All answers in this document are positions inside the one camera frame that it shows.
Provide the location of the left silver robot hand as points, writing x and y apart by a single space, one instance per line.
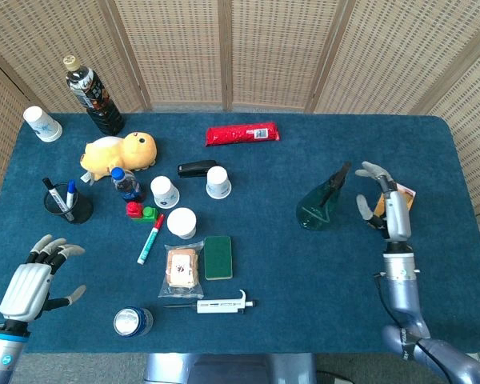
26 288

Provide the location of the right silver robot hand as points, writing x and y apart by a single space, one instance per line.
398 216

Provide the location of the green spray bottle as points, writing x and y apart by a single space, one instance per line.
316 210

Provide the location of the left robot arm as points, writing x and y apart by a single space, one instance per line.
4 354

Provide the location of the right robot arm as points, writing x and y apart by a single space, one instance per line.
400 268

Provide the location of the small blue-capped cola bottle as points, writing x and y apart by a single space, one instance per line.
128 188

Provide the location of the dark tea bottle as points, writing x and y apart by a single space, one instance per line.
96 100

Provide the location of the yellow drink carton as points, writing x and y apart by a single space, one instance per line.
410 198

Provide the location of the black mesh pen holder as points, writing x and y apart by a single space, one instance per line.
82 212

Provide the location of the black-capped marker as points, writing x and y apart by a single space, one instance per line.
55 196

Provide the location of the blue-capped marker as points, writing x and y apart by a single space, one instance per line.
70 192

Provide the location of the blue drink can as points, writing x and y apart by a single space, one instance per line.
130 322

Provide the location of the green marker with red cap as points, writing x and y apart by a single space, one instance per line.
150 240

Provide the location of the red toy brick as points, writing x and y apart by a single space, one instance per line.
134 210

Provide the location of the blue table carpet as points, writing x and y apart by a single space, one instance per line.
284 288

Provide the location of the green toy brick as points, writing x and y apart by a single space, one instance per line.
150 214

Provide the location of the packaged biscuits in clear bag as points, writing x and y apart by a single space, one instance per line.
181 270

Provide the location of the white paper cup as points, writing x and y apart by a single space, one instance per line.
44 126
164 192
181 222
218 182

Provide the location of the yellow plush toy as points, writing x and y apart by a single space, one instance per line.
120 154

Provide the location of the red snack package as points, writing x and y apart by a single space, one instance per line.
236 134

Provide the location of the green scouring sponge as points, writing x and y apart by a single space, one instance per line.
218 258

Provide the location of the white pipette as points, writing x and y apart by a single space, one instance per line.
220 306

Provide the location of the black stapler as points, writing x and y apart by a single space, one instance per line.
194 168

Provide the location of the grey robot torso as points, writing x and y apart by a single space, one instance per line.
224 370

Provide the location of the woven folding screen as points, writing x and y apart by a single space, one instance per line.
176 48

